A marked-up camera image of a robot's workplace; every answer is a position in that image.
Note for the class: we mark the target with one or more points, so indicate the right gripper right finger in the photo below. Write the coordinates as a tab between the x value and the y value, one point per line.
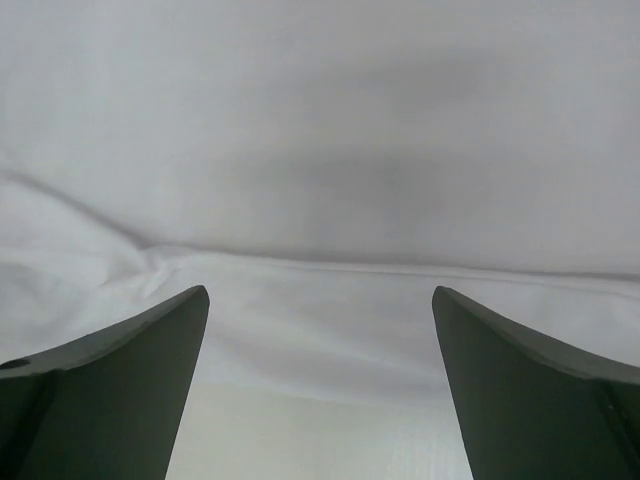
530	406

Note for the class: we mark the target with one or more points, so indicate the white t shirt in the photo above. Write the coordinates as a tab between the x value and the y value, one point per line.
321	167

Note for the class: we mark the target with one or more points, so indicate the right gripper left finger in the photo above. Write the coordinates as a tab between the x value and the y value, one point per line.
107	405

